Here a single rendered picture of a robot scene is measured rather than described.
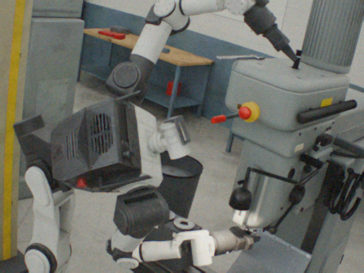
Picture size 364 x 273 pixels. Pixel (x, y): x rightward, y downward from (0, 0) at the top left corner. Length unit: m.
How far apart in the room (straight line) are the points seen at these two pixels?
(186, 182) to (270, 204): 2.07
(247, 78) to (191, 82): 5.83
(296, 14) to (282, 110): 4.95
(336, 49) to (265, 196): 0.58
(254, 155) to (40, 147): 0.72
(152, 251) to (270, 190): 0.46
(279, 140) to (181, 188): 2.23
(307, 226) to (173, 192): 1.75
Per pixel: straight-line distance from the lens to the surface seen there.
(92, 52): 8.88
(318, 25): 1.74
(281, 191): 1.64
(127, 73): 1.53
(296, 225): 2.15
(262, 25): 1.53
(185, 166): 4.04
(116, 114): 1.39
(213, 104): 7.05
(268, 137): 1.54
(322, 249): 2.16
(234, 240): 1.72
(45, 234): 1.81
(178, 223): 2.04
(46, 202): 1.69
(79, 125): 1.46
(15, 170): 3.16
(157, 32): 1.62
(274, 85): 1.40
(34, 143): 1.66
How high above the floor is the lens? 2.14
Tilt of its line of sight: 21 degrees down
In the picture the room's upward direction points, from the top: 11 degrees clockwise
